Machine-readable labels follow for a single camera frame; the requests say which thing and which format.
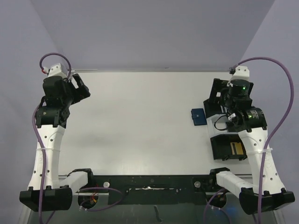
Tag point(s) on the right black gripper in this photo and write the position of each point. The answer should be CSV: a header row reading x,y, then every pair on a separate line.
x,y
215,96

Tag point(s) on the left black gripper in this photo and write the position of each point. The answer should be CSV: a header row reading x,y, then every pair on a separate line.
x,y
76,91

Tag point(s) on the blue leather card holder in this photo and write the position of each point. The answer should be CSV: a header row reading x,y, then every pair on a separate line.
x,y
198,117

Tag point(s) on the black white card tray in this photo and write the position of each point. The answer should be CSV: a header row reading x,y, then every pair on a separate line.
x,y
221,132

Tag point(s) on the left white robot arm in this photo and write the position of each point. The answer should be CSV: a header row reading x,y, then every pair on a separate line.
x,y
45,192

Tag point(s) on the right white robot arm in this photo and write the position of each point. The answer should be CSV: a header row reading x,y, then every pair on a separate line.
x,y
240,132

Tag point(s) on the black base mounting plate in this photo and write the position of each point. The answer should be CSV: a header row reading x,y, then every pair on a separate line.
x,y
149,190

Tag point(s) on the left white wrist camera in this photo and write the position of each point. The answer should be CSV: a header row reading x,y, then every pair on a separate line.
x,y
56,70

